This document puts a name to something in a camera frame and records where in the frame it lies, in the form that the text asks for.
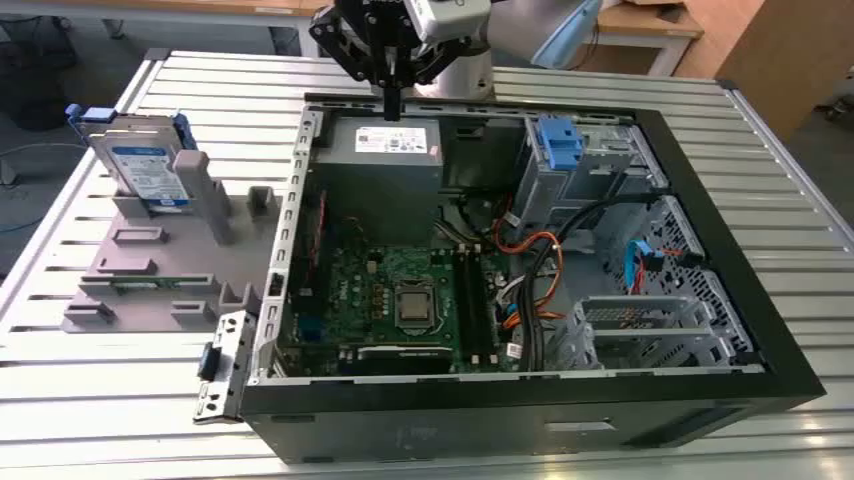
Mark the blue VGA connector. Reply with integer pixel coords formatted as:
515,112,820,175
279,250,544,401
196,343,223,382

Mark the wooden desk white frame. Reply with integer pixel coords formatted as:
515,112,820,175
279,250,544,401
572,0,707,77

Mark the green RAM stick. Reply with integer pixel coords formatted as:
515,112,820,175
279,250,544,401
109,279,181,294

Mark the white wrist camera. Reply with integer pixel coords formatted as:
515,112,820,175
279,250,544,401
411,0,493,42

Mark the white floor cable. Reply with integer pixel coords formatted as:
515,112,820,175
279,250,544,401
0,142,89,164

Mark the blue drive latch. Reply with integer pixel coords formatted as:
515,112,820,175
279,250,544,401
536,115,583,172

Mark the long wooden desk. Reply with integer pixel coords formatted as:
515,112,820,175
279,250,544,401
0,0,335,57

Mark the blue data wire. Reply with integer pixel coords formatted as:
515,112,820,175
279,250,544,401
626,238,668,296

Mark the CPU socket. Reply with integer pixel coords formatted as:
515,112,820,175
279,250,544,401
388,279,443,335

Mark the wooden cabinet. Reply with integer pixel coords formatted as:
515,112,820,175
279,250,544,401
714,0,854,142

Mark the orange wire bundle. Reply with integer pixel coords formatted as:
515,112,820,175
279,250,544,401
492,230,567,307

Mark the silver disk bay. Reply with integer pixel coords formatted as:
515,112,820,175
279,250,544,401
569,294,735,372

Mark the silver optical drive cage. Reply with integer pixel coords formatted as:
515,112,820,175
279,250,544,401
516,115,670,232

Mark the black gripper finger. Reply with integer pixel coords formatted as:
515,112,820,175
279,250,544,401
307,9,396,122
393,38,469,122

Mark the black graphics card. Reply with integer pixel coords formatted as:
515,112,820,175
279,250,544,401
336,344,455,376

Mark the black cable bundle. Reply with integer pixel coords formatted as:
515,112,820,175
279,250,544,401
519,192,668,372

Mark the grey parts rack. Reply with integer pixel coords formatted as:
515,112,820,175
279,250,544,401
57,149,288,339

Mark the black RAM slot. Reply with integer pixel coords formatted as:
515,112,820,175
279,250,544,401
451,243,480,366
469,243,500,366

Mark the grey power supply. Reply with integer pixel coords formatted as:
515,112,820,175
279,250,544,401
312,117,445,246

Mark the black waste bin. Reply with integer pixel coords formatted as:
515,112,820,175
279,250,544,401
0,14,80,132

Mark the silver CPU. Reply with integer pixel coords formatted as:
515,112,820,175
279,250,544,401
397,293,433,321

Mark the orange power wire black plug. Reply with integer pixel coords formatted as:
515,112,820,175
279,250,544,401
656,247,703,270

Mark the black PC case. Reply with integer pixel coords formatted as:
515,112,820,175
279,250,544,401
191,91,828,465

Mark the hard disk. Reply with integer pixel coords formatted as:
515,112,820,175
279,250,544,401
64,103,195,209

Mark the green motherboard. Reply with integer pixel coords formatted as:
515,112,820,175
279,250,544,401
276,242,528,376

